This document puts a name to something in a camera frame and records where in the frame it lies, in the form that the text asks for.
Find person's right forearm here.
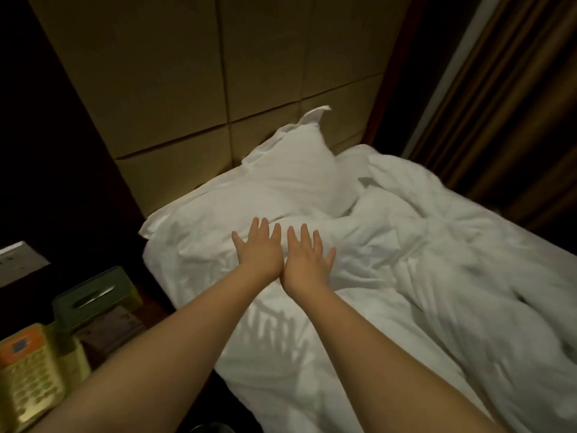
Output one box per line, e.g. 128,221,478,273
293,288,506,433

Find white wall switch panel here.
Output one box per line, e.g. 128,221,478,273
0,241,52,289

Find beige telephone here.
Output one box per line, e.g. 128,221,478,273
0,322,93,433

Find person's left hand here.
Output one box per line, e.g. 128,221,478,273
231,217,285,283

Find white duvet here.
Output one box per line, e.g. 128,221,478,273
329,144,577,433

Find white pillow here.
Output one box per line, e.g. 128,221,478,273
139,105,364,310

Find dark tissue box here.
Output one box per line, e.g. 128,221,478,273
51,266,144,333

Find person's left forearm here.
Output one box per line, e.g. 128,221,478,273
31,266,281,433

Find white bed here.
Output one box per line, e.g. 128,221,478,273
215,284,470,433

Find person's right hand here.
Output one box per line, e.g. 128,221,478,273
279,223,337,303

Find brown curtain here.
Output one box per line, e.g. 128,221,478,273
406,0,577,238

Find tan padded headboard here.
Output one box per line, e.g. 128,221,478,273
27,0,418,219

